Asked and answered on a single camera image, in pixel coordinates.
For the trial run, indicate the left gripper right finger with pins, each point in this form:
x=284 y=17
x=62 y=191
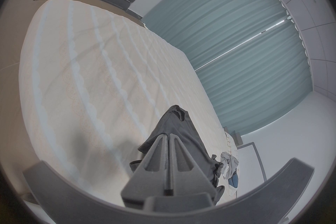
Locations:
x=189 y=181

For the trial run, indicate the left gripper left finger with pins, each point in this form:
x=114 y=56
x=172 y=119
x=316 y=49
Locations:
x=152 y=178

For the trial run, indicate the black T-shirt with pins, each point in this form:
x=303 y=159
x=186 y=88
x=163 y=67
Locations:
x=183 y=133

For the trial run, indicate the pile of clothes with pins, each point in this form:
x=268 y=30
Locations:
x=228 y=165

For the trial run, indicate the bed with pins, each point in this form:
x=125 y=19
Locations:
x=91 y=73

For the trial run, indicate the white printed pillow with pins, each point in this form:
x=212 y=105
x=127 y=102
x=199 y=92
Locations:
x=229 y=143

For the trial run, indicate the grey bedside table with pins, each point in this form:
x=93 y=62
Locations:
x=237 y=137

